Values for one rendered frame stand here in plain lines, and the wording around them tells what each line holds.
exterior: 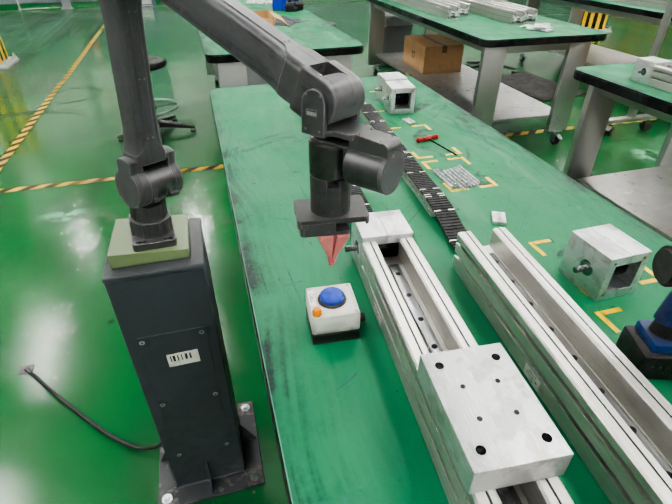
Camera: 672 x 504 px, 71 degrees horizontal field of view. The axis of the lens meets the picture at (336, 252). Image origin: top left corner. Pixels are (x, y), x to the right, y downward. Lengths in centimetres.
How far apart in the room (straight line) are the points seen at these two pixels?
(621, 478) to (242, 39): 70
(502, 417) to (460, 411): 5
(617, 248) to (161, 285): 88
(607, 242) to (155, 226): 87
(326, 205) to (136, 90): 43
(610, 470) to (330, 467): 34
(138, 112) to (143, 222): 23
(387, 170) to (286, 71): 17
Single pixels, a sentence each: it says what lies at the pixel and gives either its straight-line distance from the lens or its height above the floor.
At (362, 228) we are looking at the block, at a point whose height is 87.
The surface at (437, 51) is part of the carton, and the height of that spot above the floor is 42.
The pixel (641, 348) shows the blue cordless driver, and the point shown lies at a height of 83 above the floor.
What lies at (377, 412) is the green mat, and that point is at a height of 78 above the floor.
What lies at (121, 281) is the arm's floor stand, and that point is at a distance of 103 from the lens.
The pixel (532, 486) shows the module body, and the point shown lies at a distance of 60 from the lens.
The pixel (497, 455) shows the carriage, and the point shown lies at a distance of 55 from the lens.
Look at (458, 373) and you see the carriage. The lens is 60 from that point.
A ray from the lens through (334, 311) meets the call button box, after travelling 76.
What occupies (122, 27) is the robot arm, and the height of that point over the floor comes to 122.
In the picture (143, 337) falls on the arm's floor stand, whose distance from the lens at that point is 113.
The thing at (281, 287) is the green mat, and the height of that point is 78.
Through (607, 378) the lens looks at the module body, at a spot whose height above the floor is 84.
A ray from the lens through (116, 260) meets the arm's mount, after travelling 104.
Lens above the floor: 135
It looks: 35 degrees down
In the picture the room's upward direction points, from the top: straight up
